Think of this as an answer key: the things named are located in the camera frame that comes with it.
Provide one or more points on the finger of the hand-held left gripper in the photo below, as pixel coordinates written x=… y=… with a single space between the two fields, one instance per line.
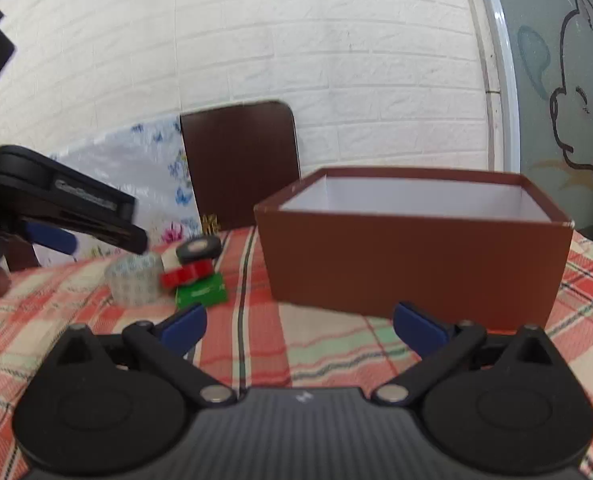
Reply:
x=116 y=232
x=54 y=237

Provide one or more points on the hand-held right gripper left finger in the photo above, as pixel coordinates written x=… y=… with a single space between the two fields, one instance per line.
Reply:
x=186 y=325

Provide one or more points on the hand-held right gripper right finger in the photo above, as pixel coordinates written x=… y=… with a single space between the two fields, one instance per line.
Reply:
x=416 y=325

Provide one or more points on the green printed carton box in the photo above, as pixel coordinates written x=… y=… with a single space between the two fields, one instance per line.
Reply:
x=201 y=292

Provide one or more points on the clear tape roll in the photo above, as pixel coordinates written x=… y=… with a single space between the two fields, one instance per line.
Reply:
x=134 y=280

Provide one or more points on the red tape roll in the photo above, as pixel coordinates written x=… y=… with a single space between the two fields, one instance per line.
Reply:
x=189 y=274

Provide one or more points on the brown cardboard box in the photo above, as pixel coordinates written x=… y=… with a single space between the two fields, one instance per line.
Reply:
x=416 y=265

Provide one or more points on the black tape roll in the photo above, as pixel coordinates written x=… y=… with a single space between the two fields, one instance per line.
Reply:
x=199 y=249

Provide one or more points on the white floral plastic bag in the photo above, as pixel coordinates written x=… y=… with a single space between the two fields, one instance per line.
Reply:
x=126 y=175

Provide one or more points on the red plaid tablecloth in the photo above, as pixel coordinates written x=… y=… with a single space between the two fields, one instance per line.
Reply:
x=286 y=330

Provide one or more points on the brown box lid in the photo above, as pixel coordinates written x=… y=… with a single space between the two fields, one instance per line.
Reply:
x=241 y=165

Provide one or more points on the glass door with cartoon drawing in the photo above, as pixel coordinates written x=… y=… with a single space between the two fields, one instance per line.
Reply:
x=566 y=85

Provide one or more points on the white door frame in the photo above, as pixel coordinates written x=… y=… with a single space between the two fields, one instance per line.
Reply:
x=496 y=60

